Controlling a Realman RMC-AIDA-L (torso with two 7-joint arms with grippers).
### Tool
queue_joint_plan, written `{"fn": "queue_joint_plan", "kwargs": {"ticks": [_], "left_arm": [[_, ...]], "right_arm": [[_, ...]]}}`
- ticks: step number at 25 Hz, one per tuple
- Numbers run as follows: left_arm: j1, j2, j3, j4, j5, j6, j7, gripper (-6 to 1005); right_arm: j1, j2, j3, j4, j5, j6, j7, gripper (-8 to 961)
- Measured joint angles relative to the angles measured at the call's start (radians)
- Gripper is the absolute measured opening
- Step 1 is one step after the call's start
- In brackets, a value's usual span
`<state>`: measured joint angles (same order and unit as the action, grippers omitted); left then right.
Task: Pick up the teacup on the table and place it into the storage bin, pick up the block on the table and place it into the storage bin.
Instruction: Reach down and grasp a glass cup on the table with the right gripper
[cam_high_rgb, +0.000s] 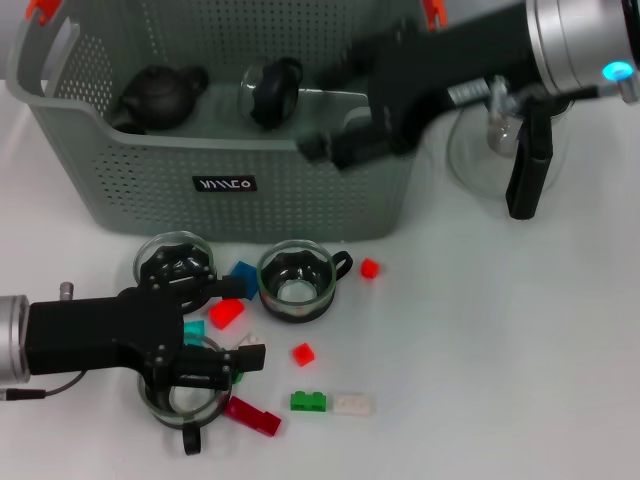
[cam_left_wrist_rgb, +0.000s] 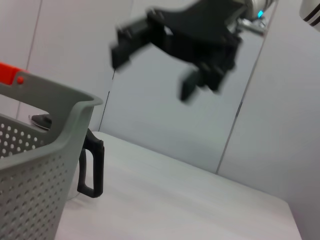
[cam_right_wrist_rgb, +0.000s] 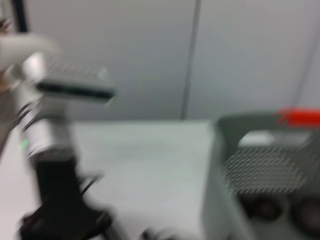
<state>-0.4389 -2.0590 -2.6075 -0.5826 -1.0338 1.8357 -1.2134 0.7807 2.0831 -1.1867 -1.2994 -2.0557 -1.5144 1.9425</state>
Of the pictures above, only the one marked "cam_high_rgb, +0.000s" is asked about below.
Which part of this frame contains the red sloped building brick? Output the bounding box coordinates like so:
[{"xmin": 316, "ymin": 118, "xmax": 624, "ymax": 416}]
[{"xmin": 207, "ymin": 298, "xmax": 245, "ymax": 331}]

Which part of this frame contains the white two-stud plate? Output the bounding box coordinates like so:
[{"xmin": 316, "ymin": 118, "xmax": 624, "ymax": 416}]
[
  {"xmin": 330, "ymin": 393, "xmax": 375, "ymax": 416},
  {"xmin": 232, "ymin": 332, "xmax": 266, "ymax": 352}
]

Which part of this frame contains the glass teacup with black sleeve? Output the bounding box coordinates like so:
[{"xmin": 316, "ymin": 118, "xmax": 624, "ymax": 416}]
[
  {"xmin": 238, "ymin": 57, "xmax": 304, "ymax": 130},
  {"xmin": 256, "ymin": 239, "xmax": 354, "ymax": 325},
  {"xmin": 132, "ymin": 230, "xmax": 216, "ymax": 301},
  {"xmin": 137, "ymin": 334, "xmax": 234, "ymax": 457}
]

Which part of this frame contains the black clay teapot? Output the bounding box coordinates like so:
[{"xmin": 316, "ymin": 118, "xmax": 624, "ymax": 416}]
[{"xmin": 110, "ymin": 63, "xmax": 210, "ymax": 135}]

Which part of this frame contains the dark red long brick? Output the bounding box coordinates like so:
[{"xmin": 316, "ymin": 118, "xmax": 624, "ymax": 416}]
[{"xmin": 223, "ymin": 395, "xmax": 282, "ymax": 438}]

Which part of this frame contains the teal flat building brick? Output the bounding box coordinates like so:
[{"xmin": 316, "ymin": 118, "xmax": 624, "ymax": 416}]
[{"xmin": 183, "ymin": 319, "xmax": 207, "ymax": 346}]

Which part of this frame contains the grey-green perforated storage bin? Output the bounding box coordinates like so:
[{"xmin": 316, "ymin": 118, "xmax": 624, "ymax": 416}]
[{"xmin": 4, "ymin": 0, "xmax": 449, "ymax": 246}]

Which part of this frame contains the green two-stud brick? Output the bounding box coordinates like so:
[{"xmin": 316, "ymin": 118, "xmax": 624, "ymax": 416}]
[{"xmin": 289, "ymin": 390, "xmax": 332, "ymax": 414}]

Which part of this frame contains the left arm grey cable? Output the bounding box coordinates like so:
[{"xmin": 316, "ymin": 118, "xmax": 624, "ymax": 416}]
[{"xmin": 0, "ymin": 369, "xmax": 84, "ymax": 402}]

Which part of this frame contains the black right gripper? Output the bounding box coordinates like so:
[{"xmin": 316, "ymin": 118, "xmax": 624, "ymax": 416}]
[{"xmin": 298, "ymin": 0, "xmax": 540, "ymax": 170}]

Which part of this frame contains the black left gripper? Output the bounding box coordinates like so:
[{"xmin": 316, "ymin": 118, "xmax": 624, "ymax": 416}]
[{"xmin": 27, "ymin": 247, "xmax": 267, "ymax": 392}]

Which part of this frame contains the glass pitcher with black handle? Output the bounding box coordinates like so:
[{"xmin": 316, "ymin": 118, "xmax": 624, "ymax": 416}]
[{"xmin": 447, "ymin": 94, "xmax": 571, "ymax": 221}]

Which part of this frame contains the blue flat building brick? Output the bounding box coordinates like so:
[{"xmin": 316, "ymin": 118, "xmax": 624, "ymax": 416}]
[{"xmin": 228, "ymin": 259, "xmax": 261, "ymax": 301}]

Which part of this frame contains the orange bin handle clip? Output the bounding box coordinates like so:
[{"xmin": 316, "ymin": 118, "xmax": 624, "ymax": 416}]
[
  {"xmin": 24, "ymin": 0, "xmax": 64, "ymax": 26},
  {"xmin": 423, "ymin": 0, "xmax": 448, "ymax": 30}
]

